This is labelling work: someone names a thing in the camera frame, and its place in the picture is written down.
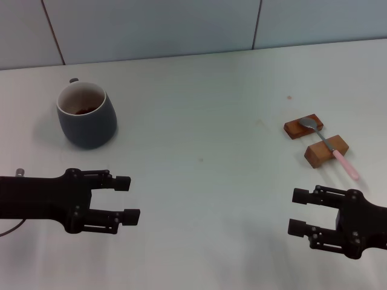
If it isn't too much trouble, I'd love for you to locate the pink handled metal spoon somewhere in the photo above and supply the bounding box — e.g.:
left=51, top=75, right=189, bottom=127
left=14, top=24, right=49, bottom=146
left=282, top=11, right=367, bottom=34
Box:
left=299, top=117, right=360, bottom=181

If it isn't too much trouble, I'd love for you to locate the grey left gripper cable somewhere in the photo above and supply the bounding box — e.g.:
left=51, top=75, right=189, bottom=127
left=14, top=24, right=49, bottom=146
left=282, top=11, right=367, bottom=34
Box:
left=0, top=168, right=25, bottom=237

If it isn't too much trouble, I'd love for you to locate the dark flat wooden block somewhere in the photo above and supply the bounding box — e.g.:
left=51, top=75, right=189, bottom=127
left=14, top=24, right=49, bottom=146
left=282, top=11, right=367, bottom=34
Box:
left=283, top=113, right=324, bottom=140

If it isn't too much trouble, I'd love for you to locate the grey ceramic cup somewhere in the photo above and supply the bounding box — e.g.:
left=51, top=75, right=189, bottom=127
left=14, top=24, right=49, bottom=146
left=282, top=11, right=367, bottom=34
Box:
left=56, top=77, right=118, bottom=150

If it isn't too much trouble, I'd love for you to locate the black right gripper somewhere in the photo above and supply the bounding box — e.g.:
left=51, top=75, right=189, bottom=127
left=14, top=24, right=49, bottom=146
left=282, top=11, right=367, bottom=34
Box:
left=287, top=184, right=387, bottom=260

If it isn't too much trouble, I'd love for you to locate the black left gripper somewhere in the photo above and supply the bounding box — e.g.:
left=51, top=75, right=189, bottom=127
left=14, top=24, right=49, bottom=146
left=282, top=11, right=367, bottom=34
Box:
left=0, top=168, right=141, bottom=236

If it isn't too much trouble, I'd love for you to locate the light arched wooden block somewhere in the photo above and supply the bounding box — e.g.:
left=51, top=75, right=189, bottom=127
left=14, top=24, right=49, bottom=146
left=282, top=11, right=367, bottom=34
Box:
left=304, top=134, right=350, bottom=169

